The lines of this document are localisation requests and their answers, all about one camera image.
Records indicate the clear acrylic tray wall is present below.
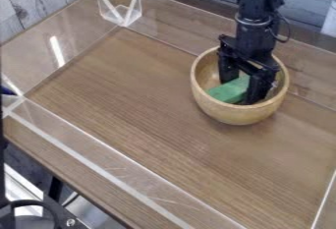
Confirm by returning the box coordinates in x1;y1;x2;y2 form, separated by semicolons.
1;0;336;229

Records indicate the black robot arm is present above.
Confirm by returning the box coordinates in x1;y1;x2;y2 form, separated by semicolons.
217;0;289;105

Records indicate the black table leg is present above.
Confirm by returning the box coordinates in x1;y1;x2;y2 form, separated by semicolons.
48;177;62;202

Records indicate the brown wooden bowl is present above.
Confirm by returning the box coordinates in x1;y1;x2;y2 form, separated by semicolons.
189;47;290;126

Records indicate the black cable loop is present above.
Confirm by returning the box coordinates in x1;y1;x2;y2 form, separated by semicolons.
8;199;62;229

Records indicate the black metal bracket with screw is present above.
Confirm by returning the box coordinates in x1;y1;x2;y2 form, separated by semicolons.
41;197;90;229

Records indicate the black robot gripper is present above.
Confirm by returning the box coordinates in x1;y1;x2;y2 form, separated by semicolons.
217;15;280;105

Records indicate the green wooden block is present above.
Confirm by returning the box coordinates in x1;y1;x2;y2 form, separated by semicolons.
206;75;249;104

